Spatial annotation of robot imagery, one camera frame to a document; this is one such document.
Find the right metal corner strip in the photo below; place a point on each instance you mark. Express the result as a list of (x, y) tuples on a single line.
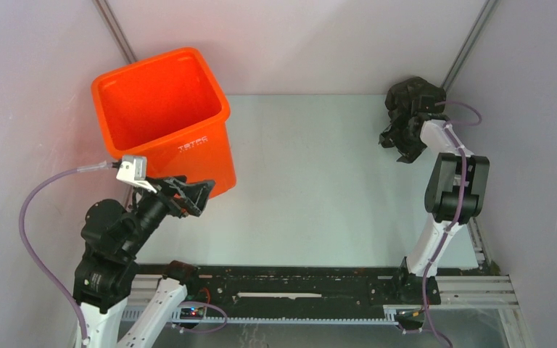
[(483, 18)]

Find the left small circuit board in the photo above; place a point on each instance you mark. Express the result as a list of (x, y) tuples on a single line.
[(192, 313)]

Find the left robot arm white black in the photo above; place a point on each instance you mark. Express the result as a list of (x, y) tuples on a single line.
[(113, 236)]

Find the black plastic trash bag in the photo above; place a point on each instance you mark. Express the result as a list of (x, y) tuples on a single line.
[(412, 96)]

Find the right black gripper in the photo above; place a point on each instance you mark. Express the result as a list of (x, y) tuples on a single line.
[(410, 153)]

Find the metal corner strip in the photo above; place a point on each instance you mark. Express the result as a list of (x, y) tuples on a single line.
[(114, 28), (483, 18)]

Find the right small circuit board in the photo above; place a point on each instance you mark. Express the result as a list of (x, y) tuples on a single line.
[(410, 321)]

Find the small circuit board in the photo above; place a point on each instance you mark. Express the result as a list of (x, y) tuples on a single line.
[(192, 313), (410, 321)]

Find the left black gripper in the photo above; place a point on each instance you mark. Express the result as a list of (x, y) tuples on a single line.
[(194, 197)]

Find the left metal corner strip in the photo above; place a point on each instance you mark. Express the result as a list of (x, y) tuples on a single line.
[(114, 28)]

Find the orange plastic trash bin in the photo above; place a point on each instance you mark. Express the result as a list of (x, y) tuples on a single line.
[(170, 109)]

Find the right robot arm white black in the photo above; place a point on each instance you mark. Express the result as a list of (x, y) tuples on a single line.
[(454, 195)]

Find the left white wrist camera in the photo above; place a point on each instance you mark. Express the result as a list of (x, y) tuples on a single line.
[(132, 171)]

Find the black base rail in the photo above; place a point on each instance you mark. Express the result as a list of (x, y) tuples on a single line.
[(332, 296)]

